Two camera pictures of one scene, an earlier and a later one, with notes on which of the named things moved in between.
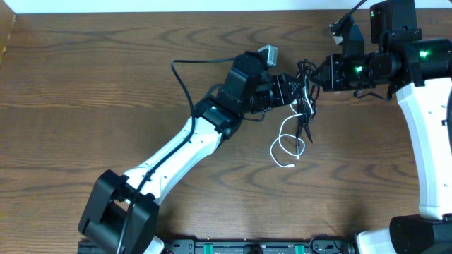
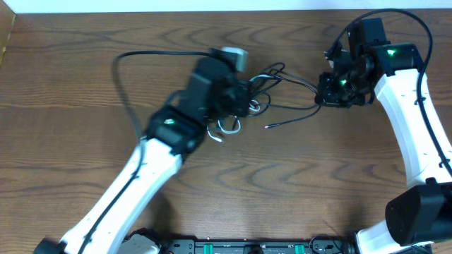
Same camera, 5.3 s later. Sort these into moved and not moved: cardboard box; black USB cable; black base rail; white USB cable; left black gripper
Moved: white USB cable; left black gripper; black USB cable
Not moved: cardboard box; black base rail
